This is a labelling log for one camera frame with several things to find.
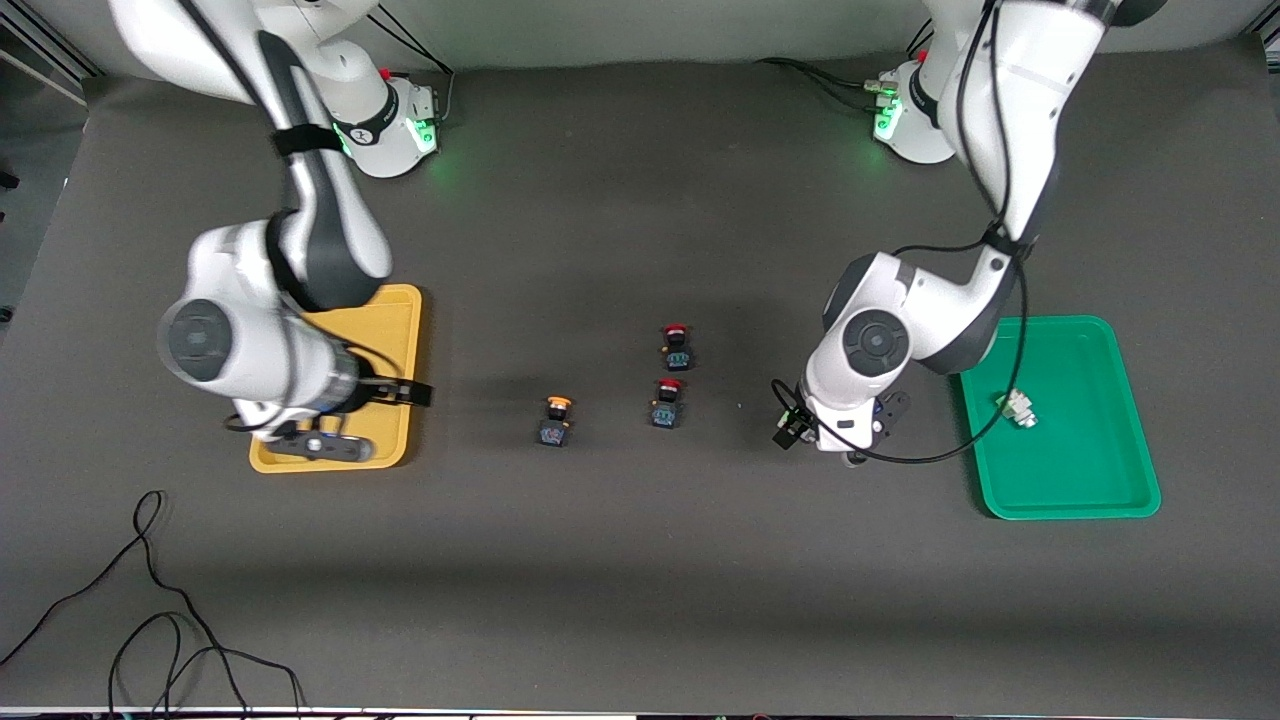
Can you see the yellow plastic tray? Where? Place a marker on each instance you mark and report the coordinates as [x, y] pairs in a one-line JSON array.
[[385, 330]]

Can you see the yellow push button switch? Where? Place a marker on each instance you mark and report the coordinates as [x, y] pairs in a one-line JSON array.
[[556, 422]]

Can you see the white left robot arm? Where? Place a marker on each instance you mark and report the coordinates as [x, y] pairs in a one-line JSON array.
[[920, 320]]

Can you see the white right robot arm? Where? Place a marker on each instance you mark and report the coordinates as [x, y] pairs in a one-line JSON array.
[[270, 330]]

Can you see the dark grey table mat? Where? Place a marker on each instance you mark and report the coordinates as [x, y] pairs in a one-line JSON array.
[[640, 580]]

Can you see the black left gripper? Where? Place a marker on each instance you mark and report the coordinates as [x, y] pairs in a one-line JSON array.
[[789, 429]]

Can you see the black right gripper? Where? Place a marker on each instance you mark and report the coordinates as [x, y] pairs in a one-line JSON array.
[[392, 392]]

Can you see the green plastic tray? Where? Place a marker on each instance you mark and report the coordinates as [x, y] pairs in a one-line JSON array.
[[1075, 450]]

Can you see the red push button switch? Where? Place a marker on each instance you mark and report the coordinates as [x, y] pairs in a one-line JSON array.
[[667, 405], [677, 348]]

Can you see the aluminium frame rail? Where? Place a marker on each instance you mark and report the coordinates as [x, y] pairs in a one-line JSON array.
[[1266, 38], [45, 65]]

